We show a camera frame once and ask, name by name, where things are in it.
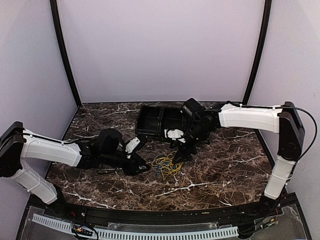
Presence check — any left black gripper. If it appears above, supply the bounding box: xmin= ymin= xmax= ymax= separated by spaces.
xmin=100 ymin=150 xmax=151 ymax=176

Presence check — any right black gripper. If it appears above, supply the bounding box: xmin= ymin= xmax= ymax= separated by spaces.
xmin=169 ymin=121 xmax=212 ymax=164

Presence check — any yellow cable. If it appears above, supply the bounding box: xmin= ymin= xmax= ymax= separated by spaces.
xmin=151 ymin=149 xmax=185 ymax=182

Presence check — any black three-compartment bin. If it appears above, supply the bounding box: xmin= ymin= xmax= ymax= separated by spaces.
xmin=135 ymin=105 xmax=192 ymax=139

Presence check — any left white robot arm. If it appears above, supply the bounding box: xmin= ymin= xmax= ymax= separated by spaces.
xmin=0 ymin=121 xmax=151 ymax=218

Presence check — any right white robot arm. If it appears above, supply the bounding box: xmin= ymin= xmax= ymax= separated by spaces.
xmin=164 ymin=101 xmax=283 ymax=206

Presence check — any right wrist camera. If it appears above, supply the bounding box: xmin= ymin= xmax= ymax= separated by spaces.
xmin=164 ymin=128 xmax=186 ymax=144

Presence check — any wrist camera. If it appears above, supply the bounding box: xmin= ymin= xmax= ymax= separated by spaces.
xmin=164 ymin=128 xmax=186 ymax=144
xmin=125 ymin=135 xmax=148 ymax=155

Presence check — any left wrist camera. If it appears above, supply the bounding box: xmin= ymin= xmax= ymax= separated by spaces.
xmin=125 ymin=135 xmax=148 ymax=155

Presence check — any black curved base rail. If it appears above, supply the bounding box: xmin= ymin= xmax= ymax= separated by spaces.
xmin=27 ymin=193 xmax=300 ymax=227

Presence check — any white slotted cable duct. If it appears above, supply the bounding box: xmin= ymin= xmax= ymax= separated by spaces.
xmin=31 ymin=213 xmax=239 ymax=240

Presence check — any right black frame post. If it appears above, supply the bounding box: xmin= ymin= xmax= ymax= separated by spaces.
xmin=242 ymin=0 xmax=272 ymax=104

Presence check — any black frame post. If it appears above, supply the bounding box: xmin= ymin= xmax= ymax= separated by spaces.
xmin=242 ymin=0 xmax=272 ymax=104
xmin=49 ymin=0 xmax=82 ymax=108

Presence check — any left black frame post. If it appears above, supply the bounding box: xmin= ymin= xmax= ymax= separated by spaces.
xmin=49 ymin=0 xmax=82 ymax=108

